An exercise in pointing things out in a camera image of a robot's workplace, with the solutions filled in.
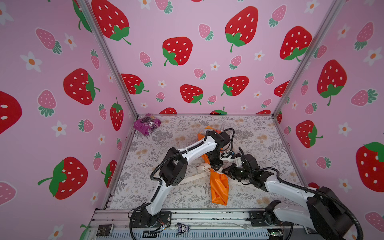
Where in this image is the orange wrapping paper sheet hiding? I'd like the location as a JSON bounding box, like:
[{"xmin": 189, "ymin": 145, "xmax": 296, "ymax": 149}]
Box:
[{"xmin": 196, "ymin": 125, "xmax": 230, "ymax": 206}]

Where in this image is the white ribbon strip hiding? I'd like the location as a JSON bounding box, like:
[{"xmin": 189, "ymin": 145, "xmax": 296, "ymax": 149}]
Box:
[{"xmin": 180, "ymin": 164, "xmax": 212, "ymax": 185}]

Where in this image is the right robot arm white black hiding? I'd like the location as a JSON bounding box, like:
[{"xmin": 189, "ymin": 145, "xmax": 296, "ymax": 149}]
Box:
[{"xmin": 221, "ymin": 150, "xmax": 364, "ymax": 240}]

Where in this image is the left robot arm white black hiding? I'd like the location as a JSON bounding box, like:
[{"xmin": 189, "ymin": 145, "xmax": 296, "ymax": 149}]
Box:
[{"xmin": 130, "ymin": 129, "xmax": 234, "ymax": 229}]

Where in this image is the purple plastic snack bag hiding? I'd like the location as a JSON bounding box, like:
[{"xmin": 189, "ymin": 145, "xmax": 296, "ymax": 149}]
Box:
[{"xmin": 134, "ymin": 114, "xmax": 162, "ymax": 136}]

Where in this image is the small purple figure charm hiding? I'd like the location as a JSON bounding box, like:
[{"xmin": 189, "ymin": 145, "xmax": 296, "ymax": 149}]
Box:
[{"xmin": 177, "ymin": 223, "xmax": 190, "ymax": 236}]

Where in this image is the left black label plate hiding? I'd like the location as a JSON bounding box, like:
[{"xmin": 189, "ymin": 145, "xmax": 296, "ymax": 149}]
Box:
[{"xmin": 96, "ymin": 224, "xmax": 114, "ymax": 237}]

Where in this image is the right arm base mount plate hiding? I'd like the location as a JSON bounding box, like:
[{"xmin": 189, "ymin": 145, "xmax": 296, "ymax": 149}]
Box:
[{"xmin": 249, "ymin": 210, "xmax": 291, "ymax": 227}]

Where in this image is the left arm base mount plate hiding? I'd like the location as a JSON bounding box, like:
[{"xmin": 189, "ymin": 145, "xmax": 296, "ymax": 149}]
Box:
[{"xmin": 130, "ymin": 211, "xmax": 172, "ymax": 228}]

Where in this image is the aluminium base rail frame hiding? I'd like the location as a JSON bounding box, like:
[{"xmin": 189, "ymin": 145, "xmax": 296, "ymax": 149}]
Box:
[{"xmin": 81, "ymin": 209, "xmax": 321, "ymax": 240}]

